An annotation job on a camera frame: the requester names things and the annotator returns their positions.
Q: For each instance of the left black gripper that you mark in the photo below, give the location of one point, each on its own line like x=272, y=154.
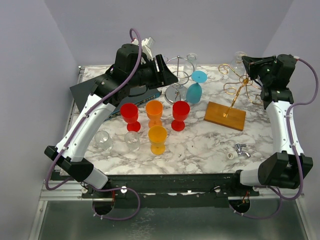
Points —
x=166, y=76

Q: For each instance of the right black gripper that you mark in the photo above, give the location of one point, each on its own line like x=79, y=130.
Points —
x=252, y=64

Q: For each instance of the clear ribbed wine glass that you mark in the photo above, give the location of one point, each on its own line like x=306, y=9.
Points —
x=238, y=68

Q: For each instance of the blue wine glass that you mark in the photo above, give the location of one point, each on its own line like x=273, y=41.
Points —
x=194, y=92

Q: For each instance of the orange wine glass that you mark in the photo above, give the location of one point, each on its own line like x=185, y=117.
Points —
x=154, y=111

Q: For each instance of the red wine glass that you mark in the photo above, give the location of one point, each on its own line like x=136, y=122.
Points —
x=180, y=112
x=130, y=114

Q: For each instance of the yellow wine glass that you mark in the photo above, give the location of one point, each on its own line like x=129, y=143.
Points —
x=157, y=137

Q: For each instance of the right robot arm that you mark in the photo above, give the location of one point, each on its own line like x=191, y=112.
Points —
x=288, y=165

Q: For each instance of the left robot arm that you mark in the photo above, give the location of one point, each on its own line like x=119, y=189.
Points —
x=131, y=69

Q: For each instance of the clear glass on silver rack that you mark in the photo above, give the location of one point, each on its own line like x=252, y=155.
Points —
x=191, y=64

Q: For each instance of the chrome faucet tap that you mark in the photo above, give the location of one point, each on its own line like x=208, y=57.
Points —
x=239, y=148

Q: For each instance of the clear glass tumbler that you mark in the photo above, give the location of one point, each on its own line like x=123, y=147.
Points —
x=103, y=140

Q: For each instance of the silver wire glass rack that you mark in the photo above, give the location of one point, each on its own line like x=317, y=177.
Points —
x=177, y=91

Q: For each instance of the gold wire glass rack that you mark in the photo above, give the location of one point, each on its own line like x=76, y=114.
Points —
x=228, y=116

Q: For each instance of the black network switch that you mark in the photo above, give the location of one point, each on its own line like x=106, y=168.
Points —
x=137, y=95

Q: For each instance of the black mounting rail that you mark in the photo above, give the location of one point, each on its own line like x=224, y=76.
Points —
x=172, y=190

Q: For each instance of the aluminium frame rail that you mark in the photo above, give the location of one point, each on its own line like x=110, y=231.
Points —
x=70, y=191

